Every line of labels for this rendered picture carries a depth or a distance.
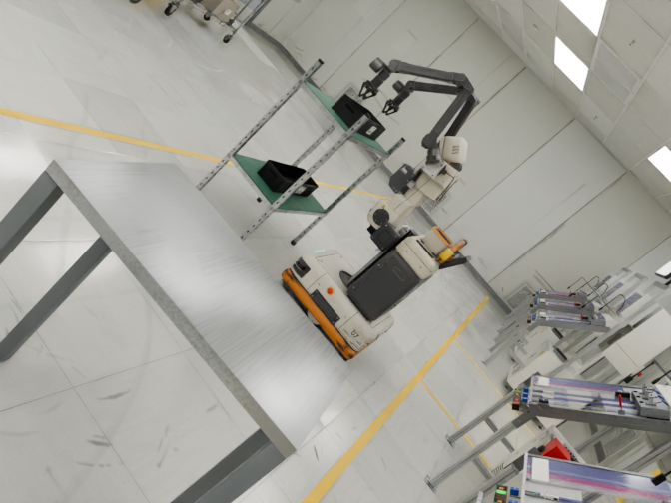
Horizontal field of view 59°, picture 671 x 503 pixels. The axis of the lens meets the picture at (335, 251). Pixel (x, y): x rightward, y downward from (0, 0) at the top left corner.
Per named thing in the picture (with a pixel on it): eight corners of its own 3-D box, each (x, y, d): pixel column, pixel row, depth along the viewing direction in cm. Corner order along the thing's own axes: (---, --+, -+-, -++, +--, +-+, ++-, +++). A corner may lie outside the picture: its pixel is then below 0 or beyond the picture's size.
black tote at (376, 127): (349, 129, 346) (363, 115, 343) (331, 107, 349) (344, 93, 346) (373, 141, 400) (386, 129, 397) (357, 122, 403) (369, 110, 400)
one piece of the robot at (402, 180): (408, 200, 380) (434, 177, 374) (399, 199, 354) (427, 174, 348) (392, 182, 383) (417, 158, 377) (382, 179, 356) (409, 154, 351)
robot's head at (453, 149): (465, 166, 364) (468, 141, 363) (461, 162, 345) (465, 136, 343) (442, 164, 369) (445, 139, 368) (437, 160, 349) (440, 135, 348)
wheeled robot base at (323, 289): (372, 342, 411) (399, 320, 404) (345, 364, 351) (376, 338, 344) (312, 267, 422) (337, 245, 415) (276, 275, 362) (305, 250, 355)
